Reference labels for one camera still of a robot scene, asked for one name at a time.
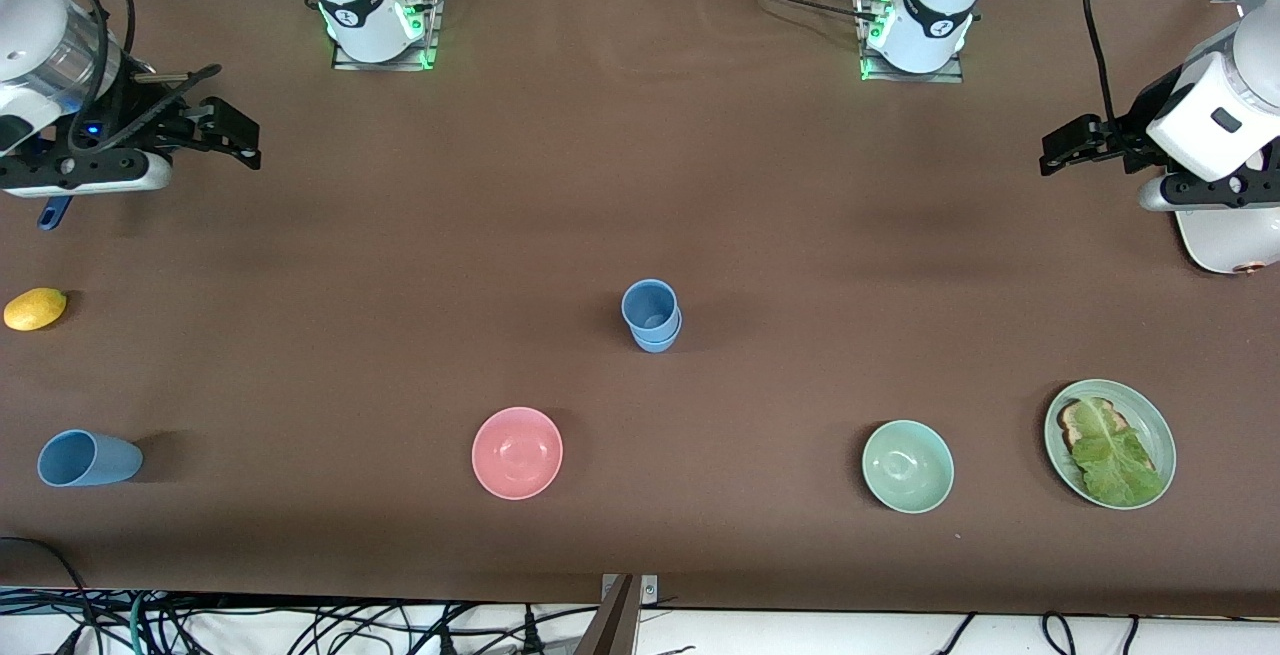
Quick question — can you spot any blue cup with tissue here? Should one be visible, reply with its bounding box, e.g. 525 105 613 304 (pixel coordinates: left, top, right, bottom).
628 307 683 354

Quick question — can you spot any white toaster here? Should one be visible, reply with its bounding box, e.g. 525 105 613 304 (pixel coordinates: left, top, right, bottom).
1174 207 1280 276

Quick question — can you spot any green bowl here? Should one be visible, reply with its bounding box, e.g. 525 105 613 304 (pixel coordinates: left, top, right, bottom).
862 420 955 515

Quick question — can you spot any metal table edge bracket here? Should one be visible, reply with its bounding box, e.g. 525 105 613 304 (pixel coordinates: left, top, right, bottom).
600 574 660 606

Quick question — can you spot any black cable on table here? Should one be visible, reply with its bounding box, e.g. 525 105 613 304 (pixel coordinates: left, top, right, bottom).
0 536 96 636

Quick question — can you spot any dark angled bar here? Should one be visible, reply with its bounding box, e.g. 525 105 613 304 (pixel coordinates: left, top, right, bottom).
573 575 643 655

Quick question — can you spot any toast slice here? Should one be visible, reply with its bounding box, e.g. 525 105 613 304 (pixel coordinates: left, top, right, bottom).
1057 397 1136 454

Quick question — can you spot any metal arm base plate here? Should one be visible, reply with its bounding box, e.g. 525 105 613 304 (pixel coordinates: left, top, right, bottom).
332 0 439 71
858 0 964 84

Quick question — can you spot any yellow lemon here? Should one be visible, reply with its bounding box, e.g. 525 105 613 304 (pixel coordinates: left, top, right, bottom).
3 287 68 332

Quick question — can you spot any green lettuce leaf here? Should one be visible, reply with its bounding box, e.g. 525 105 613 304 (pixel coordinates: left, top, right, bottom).
1072 397 1167 508

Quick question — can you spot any green plate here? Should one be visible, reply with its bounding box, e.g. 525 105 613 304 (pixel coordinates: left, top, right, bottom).
1044 379 1177 511

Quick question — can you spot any pink bowl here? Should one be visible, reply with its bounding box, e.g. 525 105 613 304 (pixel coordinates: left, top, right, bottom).
471 406 564 501

